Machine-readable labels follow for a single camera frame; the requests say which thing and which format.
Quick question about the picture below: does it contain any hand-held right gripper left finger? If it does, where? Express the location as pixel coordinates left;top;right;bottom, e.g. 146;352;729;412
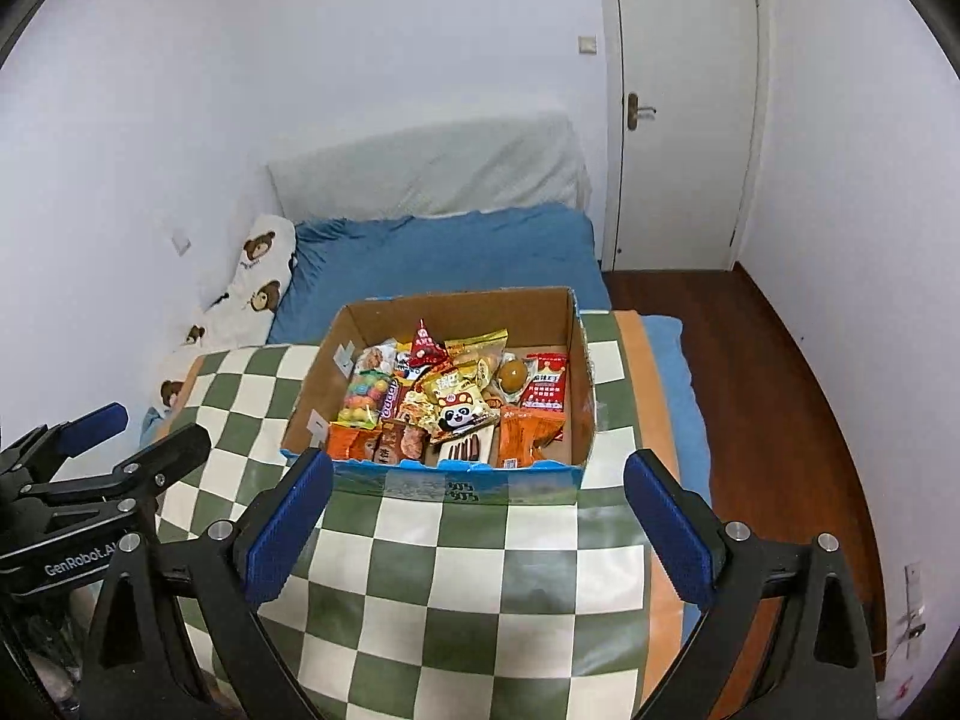
79;446;336;720

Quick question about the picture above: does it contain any small orange snack packet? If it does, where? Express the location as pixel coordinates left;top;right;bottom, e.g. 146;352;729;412
328;422;380;462

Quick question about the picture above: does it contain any colourful candy packet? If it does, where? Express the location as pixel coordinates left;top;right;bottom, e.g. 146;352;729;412
337;371;396;428

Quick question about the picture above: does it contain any brown pastry packet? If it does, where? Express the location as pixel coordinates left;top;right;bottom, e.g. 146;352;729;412
373;420;432;466

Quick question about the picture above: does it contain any white covered headboard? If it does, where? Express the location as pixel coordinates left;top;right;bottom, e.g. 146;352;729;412
266;112;590;222

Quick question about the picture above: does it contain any golden snack packet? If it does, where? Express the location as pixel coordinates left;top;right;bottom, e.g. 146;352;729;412
422;367;481;407

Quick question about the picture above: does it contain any brown egg packet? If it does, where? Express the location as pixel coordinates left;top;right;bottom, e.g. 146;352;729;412
495;356;533;400

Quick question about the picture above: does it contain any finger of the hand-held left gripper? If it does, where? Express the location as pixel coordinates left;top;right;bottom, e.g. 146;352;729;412
15;422;213;535
0;403;130;488

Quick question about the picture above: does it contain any large orange snack packet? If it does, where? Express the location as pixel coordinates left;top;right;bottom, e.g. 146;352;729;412
495;405;567;467

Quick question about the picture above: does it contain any blue bed sheet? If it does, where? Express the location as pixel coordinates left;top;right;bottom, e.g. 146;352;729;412
141;204;713;642

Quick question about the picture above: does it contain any red triangular snack packet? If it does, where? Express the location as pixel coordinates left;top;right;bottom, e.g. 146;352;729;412
409;319;449;368

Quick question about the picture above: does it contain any green checkered blanket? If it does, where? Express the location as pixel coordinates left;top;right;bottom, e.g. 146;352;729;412
154;307;683;720

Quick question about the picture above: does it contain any red white snack packet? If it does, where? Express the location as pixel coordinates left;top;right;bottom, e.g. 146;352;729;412
523;351;569;413

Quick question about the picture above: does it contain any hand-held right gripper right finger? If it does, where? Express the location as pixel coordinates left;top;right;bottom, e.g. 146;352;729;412
622;448;878;720

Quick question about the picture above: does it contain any cardboard box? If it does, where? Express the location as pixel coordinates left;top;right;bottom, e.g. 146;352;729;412
279;285;617;505

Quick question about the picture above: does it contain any white wall socket with plug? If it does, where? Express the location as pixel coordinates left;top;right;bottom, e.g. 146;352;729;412
896;607;928;661

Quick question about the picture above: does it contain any panda print snack packet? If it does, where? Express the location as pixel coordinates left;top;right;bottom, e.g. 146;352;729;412
429;399;500;443

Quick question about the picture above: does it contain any white door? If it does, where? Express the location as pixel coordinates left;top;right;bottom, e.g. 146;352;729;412
596;0;770;272

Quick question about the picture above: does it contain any yellow biscuit packet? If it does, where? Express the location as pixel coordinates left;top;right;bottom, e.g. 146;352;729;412
448;328;511;383

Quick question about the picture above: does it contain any bear print pillow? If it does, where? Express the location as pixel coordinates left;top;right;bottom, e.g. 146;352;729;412
154;215;299;417

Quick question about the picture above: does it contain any cream snack packet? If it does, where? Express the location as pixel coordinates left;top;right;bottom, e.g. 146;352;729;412
352;343;398;376

